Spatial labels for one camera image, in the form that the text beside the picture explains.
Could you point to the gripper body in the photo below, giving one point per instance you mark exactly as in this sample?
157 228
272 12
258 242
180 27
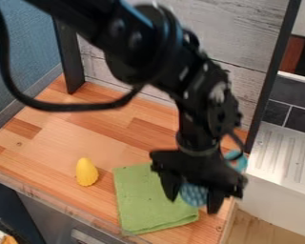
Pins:
197 166

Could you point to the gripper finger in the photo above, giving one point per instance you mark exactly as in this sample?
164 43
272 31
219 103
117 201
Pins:
215 201
171 187

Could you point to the blue brush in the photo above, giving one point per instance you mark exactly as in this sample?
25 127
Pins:
194 194

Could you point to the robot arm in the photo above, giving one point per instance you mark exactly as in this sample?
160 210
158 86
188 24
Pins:
150 44

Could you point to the green cloth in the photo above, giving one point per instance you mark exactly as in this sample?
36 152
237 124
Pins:
148 203

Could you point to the toy stove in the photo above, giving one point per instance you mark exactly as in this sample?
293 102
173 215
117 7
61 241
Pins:
282 152

